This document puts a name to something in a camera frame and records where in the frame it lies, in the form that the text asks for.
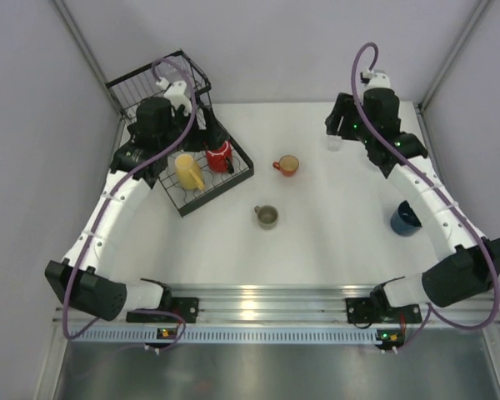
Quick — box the red mug black handle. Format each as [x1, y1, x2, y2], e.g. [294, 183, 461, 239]
[205, 140, 234, 174]

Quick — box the yellow mug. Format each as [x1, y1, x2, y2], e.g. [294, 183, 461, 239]
[174, 153, 205, 191]

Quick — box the black wire dish rack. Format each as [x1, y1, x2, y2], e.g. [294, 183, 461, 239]
[106, 50, 254, 216]

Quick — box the dark blue mug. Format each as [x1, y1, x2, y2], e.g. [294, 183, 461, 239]
[390, 201, 422, 237]

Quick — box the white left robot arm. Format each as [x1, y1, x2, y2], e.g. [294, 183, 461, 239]
[44, 95, 230, 321]

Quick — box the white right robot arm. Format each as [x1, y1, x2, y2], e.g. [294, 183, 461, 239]
[325, 88, 500, 321]

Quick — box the clear glass at back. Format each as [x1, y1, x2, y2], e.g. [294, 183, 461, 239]
[327, 135, 343, 152]

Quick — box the orange small cup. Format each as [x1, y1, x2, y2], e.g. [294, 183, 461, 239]
[272, 155, 299, 178]

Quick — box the olive green small cup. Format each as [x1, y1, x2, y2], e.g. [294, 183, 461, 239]
[254, 205, 279, 230]

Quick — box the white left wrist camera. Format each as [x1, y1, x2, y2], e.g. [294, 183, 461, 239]
[155, 77, 193, 116]

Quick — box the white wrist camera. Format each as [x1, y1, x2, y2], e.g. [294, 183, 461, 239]
[155, 77, 193, 116]
[360, 69, 392, 91]

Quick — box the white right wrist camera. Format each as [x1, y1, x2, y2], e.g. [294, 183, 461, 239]
[360, 69, 392, 91]

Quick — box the aluminium mounting rail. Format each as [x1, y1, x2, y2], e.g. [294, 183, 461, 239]
[172, 284, 494, 326]

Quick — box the slotted cable duct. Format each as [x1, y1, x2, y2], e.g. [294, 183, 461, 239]
[75, 327, 388, 345]

